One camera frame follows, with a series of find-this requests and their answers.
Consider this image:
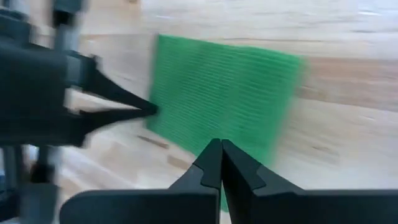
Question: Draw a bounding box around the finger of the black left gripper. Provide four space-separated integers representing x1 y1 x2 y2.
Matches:
79 55 158 110
77 107 159 135

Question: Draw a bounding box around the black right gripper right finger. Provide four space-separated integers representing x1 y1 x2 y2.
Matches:
221 139 398 224

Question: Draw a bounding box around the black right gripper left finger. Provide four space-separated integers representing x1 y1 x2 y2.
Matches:
58 138 223 224

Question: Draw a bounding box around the green elastic bandage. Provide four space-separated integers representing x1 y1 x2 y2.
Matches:
144 33 308 213

